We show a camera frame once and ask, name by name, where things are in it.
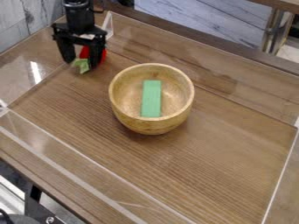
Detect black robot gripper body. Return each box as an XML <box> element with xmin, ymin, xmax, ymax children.
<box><xmin>51</xmin><ymin>23</ymin><xmax>109</xmax><ymax>47</ymax></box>

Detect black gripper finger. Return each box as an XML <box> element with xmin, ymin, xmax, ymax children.
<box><xmin>57</xmin><ymin>38</ymin><xmax>77</xmax><ymax>63</ymax></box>
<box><xmin>89</xmin><ymin>40</ymin><xmax>106</xmax><ymax>69</ymax></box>

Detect red plush fruit green leaves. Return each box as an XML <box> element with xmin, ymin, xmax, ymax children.
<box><xmin>70</xmin><ymin>44</ymin><xmax>109</xmax><ymax>74</ymax></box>

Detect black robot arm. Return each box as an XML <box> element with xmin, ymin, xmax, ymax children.
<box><xmin>51</xmin><ymin>0</ymin><xmax>109</xmax><ymax>74</ymax></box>

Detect wooden bowl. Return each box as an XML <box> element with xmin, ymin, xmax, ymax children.
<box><xmin>109</xmin><ymin>63</ymin><xmax>195</xmax><ymax>135</ymax></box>

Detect green rectangular block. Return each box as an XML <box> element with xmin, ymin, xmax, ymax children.
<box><xmin>141</xmin><ymin>80</ymin><xmax>162</xmax><ymax>118</ymax></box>

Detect clear acrylic corner bracket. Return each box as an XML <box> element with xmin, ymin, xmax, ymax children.
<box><xmin>102</xmin><ymin>12</ymin><xmax>114</xmax><ymax>39</ymax></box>

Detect metal table leg frame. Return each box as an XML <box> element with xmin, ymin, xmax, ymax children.
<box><xmin>262</xmin><ymin>9</ymin><xmax>296</xmax><ymax>55</ymax></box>

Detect black table leg bracket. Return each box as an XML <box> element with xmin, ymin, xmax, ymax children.
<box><xmin>25</xmin><ymin>185</ymin><xmax>66</xmax><ymax>224</ymax></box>

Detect black cable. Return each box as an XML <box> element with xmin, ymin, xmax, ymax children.
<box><xmin>0</xmin><ymin>208</ymin><xmax>14</xmax><ymax>224</ymax></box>

